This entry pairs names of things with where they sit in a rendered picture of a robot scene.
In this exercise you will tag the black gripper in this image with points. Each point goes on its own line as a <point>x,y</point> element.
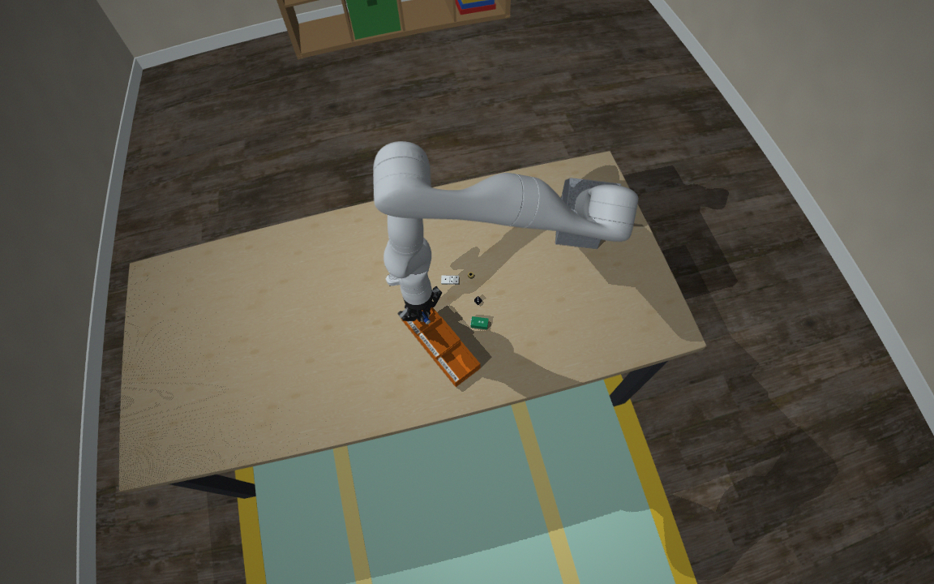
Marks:
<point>409,313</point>

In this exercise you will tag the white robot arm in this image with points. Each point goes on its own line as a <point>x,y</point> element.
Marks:
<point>402,188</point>

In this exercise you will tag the orange three-compartment bin rack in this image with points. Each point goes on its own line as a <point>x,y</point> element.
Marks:
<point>445,347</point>

